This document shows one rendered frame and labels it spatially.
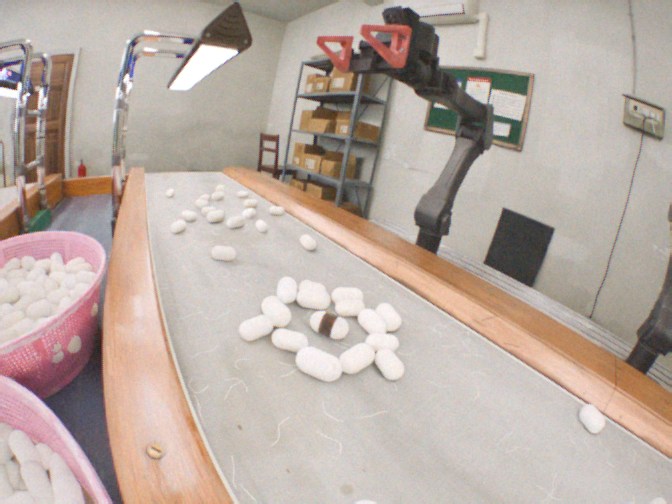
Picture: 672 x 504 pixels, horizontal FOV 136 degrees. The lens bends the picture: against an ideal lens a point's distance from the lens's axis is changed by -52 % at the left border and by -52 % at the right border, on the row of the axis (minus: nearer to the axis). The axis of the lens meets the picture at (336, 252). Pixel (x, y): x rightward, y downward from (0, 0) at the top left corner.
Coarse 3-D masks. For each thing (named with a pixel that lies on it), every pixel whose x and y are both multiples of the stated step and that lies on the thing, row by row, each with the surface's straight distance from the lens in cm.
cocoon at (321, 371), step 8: (304, 352) 22; (312, 352) 22; (320, 352) 22; (296, 360) 23; (304, 360) 22; (312, 360) 22; (320, 360) 22; (328, 360) 22; (336, 360) 22; (304, 368) 22; (312, 368) 22; (320, 368) 22; (328, 368) 22; (336, 368) 22; (320, 376) 22; (328, 376) 22; (336, 376) 22
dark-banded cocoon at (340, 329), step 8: (320, 312) 27; (312, 320) 27; (320, 320) 26; (336, 320) 26; (344, 320) 26; (312, 328) 27; (336, 328) 26; (344, 328) 26; (336, 336) 26; (344, 336) 27
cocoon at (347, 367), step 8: (360, 344) 24; (368, 344) 24; (344, 352) 23; (352, 352) 23; (360, 352) 23; (368, 352) 24; (344, 360) 23; (352, 360) 23; (360, 360) 23; (368, 360) 24; (344, 368) 23; (352, 368) 23; (360, 368) 23
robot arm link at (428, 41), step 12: (420, 24) 57; (420, 36) 56; (432, 36) 57; (420, 48) 55; (432, 48) 58; (432, 60) 59; (432, 72) 58; (444, 72) 58; (432, 84) 57; (444, 84) 57; (456, 84) 60
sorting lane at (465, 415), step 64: (192, 192) 78; (192, 256) 40; (256, 256) 41; (320, 256) 43; (192, 320) 28; (448, 320) 36; (192, 384) 22; (256, 384) 22; (320, 384) 23; (384, 384) 24; (448, 384) 27; (512, 384) 31; (256, 448) 19; (320, 448) 20; (384, 448) 21; (448, 448) 22; (512, 448) 25; (576, 448) 30; (640, 448) 39
